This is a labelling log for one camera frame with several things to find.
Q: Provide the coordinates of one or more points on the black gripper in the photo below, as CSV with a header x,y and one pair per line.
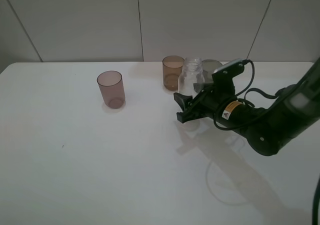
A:
x,y
218,102

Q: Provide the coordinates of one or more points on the clear glass water bottle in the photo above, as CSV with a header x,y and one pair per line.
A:
x,y
191,80

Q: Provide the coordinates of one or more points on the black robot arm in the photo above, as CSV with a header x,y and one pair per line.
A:
x,y
267,130

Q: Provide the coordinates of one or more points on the grey translucent plastic cup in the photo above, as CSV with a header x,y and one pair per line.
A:
x,y
208,68

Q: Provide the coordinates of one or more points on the amber translucent plastic cup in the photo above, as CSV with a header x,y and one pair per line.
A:
x,y
171,69

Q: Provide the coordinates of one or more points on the pink translucent plastic cup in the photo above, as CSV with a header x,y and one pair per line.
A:
x,y
112,90

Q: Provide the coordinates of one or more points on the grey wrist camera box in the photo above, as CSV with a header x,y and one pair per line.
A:
x,y
228,70

